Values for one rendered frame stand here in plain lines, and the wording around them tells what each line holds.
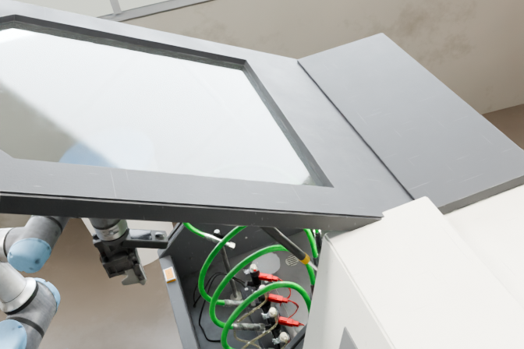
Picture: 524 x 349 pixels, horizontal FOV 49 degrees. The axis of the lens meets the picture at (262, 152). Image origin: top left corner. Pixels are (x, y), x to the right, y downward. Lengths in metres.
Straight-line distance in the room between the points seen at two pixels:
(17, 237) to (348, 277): 0.70
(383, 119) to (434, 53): 2.13
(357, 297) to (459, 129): 0.55
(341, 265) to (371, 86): 0.64
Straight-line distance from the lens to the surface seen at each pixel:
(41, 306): 1.80
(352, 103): 1.50
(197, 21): 3.03
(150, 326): 3.03
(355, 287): 1.02
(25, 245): 1.30
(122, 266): 1.47
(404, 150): 1.34
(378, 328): 0.98
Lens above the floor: 2.37
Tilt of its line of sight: 39 degrees down
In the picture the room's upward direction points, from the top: 11 degrees counter-clockwise
